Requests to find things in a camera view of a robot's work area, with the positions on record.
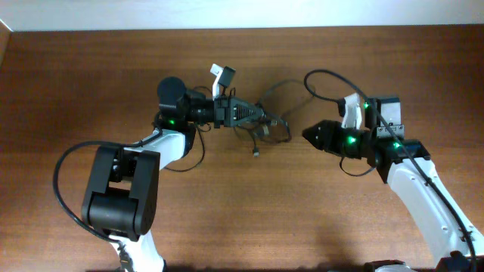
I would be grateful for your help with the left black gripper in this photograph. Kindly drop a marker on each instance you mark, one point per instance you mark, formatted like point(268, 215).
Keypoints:
point(224, 112)

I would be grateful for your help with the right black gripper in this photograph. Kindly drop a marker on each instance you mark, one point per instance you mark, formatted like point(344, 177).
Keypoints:
point(328, 140)

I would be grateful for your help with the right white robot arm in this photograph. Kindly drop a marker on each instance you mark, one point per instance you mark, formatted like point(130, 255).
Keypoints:
point(374, 131)

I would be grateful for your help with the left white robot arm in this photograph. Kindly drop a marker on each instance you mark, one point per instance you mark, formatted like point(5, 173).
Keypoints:
point(121, 196)

